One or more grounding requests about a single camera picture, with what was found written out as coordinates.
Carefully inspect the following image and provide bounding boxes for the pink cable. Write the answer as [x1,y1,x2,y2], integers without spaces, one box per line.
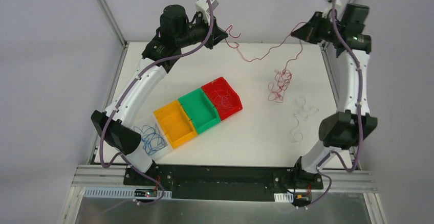
[209,82,240,112]

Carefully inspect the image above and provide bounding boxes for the white cable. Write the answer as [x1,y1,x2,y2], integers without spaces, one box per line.
[289,96,319,144]

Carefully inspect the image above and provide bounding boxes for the blue cable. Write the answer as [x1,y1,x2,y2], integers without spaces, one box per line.
[134,124,167,156]

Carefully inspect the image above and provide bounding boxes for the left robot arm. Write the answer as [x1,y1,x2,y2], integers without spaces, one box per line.
[91,5,228,185]

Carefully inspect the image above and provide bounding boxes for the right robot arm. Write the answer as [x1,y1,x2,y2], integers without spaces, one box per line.
[287,4,378,189]

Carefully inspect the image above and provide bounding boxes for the red plastic bin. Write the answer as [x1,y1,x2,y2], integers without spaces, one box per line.
[201,77,243,121]

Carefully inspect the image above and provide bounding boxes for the green plastic bin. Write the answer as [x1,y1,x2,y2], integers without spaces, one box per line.
[178,88,221,134]

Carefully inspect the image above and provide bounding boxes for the yellow plastic bin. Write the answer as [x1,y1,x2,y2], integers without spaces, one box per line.
[154,100,198,149]

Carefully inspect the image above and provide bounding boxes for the clear plastic bin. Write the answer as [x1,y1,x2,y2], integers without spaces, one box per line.
[132,114,173,161]

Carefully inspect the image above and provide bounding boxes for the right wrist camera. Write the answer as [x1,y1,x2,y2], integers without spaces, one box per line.
[322,0,342,18]

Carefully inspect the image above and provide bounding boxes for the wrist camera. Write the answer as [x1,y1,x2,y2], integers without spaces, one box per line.
[195,0,219,15]
[322,0,342,18]

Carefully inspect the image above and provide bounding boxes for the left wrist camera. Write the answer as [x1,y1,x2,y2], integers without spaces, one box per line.
[195,0,219,15]

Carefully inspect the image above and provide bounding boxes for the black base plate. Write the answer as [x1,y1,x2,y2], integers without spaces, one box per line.
[123,164,323,202]

